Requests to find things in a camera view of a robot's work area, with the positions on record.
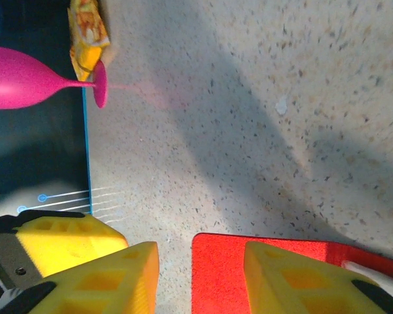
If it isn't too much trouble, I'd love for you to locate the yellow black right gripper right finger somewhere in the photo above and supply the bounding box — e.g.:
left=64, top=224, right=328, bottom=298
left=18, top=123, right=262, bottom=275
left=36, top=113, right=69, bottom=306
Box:
left=244, top=241, right=393, bottom=314

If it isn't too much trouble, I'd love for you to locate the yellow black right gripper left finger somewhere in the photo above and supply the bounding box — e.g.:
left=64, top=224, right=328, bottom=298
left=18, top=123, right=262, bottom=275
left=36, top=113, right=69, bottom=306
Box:
left=0, top=241, right=160, bottom=314

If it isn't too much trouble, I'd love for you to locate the red card holder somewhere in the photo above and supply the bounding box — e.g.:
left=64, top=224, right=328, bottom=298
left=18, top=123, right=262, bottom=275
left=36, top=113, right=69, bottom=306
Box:
left=191, top=232, right=393, bottom=314

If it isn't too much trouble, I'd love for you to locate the pink plastic goblet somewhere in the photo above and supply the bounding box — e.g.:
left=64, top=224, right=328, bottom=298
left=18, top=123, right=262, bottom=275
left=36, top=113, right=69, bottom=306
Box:
left=0, top=44, right=108, bottom=111

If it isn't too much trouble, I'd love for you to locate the yellow snack bag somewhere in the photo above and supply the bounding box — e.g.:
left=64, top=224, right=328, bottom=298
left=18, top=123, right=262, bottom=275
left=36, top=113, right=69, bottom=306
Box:
left=67, top=0, right=111, bottom=82

